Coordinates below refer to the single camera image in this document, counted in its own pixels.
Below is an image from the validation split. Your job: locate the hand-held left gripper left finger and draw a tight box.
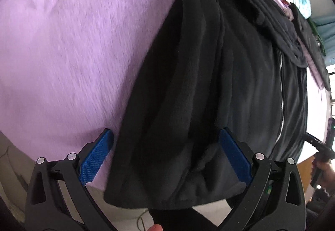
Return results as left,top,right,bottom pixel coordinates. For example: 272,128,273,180
25,128,117,231

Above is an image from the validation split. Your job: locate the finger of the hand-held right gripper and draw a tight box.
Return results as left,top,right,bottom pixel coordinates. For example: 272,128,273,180
305,134,324,150

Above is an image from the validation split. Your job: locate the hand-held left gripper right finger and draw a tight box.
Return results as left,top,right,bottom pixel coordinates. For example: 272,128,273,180
219,128,307,231

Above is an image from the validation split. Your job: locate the black fleece jacket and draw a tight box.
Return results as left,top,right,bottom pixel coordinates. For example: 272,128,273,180
103,0,309,212

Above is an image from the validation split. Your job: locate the person's right hand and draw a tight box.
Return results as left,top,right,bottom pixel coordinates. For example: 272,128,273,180
314,160,335,195

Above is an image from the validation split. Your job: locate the white-topped wooden cabinet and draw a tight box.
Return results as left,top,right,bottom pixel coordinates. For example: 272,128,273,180
297,67,331,163

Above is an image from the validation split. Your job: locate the metal window railing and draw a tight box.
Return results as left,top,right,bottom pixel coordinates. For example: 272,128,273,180
326,62,335,106

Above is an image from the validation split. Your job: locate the person's left leg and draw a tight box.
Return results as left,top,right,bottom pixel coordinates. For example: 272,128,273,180
149,205,218,231

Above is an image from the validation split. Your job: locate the purple bed sheet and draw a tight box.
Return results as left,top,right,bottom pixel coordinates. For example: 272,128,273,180
0,0,184,195

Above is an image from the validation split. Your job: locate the light blue curtain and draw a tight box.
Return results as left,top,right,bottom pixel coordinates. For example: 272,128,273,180
311,15,335,38

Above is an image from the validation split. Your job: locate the thin dark floor cable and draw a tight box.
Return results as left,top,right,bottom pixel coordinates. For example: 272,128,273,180
136,209,148,231

